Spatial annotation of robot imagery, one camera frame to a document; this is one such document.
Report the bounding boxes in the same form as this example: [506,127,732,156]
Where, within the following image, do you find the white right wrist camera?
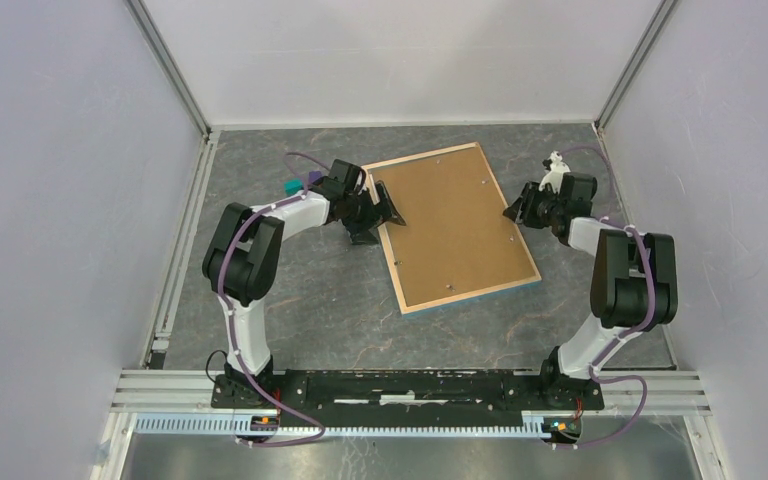
[539,151,570,193]

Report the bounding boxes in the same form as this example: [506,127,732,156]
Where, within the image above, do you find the wooden picture frame teal edge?
[361,140,544,317]

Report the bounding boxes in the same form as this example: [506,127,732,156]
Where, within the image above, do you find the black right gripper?
[502,181,563,230]

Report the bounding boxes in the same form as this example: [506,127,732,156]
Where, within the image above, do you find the aluminium rail base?
[111,370,712,440]

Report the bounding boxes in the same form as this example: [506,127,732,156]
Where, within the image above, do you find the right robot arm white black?
[503,173,678,409]

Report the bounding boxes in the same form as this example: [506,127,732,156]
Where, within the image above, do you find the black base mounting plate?
[211,370,605,429]

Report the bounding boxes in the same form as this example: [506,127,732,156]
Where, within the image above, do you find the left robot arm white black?
[202,159,406,408]

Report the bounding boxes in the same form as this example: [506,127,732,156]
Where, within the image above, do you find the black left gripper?
[343,182,405,246]

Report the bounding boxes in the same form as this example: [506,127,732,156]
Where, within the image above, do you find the teal wooden block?
[283,179,305,196]

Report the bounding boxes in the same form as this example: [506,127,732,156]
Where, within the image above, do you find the purple wooden block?
[308,171,323,185]

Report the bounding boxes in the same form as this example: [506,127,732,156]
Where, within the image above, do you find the brown cardboard backing board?
[370,146,536,307]

